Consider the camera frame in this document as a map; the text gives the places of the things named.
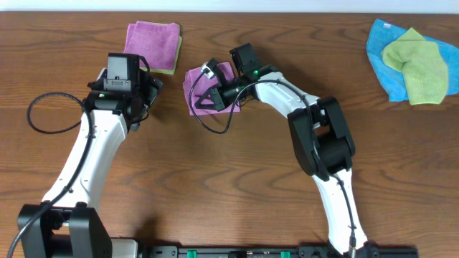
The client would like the purple microfiber cloth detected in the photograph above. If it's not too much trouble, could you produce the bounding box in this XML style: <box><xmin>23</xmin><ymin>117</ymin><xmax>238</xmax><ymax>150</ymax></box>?
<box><xmin>183</xmin><ymin>62</ymin><xmax>240</xmax><ymax>116</ymax></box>

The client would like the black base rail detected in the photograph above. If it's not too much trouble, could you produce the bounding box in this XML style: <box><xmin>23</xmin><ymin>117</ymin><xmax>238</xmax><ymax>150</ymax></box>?
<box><xmin>137</xmin><ymin>244</ymin><xmax>419</xmax><ymax>258</ymax></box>

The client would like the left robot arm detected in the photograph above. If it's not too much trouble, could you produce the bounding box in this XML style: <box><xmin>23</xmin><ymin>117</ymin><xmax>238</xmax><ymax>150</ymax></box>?
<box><xmin>7</xmin><ymin>73</ymin><xmax>164</xmax><ymax>257</ymax></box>

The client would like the green microfiber cloth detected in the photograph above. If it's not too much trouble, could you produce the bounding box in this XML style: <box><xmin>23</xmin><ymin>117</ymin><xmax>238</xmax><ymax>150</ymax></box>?
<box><xmin>382</xmin><ymin>28</ymin><xmax>449</xmax><ymax>105</ymax></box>

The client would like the black cable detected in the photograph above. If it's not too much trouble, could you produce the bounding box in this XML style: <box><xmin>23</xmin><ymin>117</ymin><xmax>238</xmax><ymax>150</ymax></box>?
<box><xmin>6</xmin><ymin>55</ymin><xmax>153</xmax><ymax>258</ymax></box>
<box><xmin>187</xmin><ymin>70</ymin><xmax>358</xmax><ymax>257</ymax></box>

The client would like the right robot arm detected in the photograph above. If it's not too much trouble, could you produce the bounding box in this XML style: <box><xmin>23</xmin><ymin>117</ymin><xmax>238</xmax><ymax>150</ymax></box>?
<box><xmin>189</xmin><ymin>44</ymin><xmax>367</xmax><ymax>257</ymax></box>

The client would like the left black cable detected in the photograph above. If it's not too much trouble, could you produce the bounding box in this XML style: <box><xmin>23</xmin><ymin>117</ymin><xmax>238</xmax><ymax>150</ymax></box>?
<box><xmin>6</xmin><ymin>55</ymin><xmax>153</xmax><ymax>258</ymax></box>

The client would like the folded purple cloth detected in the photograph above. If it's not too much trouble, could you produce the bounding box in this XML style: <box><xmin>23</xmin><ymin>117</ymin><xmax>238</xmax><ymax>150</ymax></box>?
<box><xmin>123</xmin><ymin>21</ymin><xmax>181</xmax><ymax>75</ymax></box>

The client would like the folded green cloth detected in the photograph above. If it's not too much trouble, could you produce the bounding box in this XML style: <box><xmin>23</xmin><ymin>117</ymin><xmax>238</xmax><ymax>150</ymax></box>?
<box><xmin>146</xmin><ymin>23</ymin><xmax>182</xmax><ymax>75</ymax></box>

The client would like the right black cable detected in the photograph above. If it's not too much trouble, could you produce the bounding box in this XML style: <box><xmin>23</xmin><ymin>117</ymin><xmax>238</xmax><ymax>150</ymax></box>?
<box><xmin>187</xmin><ymin>70</ymin><xmax>358</xmax><ymax>257</ymax></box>

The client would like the blue microfiber cloth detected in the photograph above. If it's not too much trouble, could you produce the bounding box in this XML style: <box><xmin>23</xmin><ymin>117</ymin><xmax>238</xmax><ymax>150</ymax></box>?
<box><xmin>366</xmin><ymin>19</ymin><xmax>458</xmax><ymax>102</ymax></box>

